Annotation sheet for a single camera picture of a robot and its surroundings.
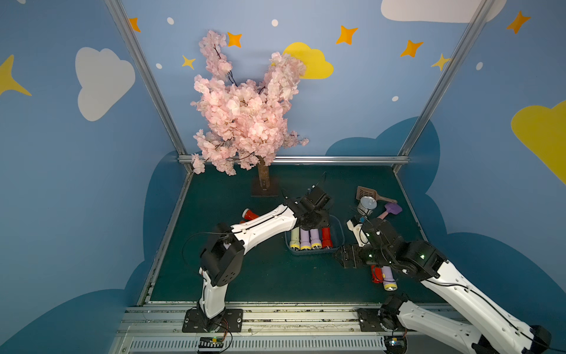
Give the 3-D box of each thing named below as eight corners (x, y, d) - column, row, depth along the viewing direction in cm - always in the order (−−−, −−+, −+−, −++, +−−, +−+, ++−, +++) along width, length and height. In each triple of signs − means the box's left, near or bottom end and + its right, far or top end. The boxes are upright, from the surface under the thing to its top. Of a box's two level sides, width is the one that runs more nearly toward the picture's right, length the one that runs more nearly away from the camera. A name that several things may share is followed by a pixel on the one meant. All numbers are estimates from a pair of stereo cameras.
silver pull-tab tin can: (354, 208, 106) (356, 203, 102) (363, 199, 109) (365, 193, 106) (367, 217, 102) (370, 212, 99) (376, 207, 106) (379, 202, 103)
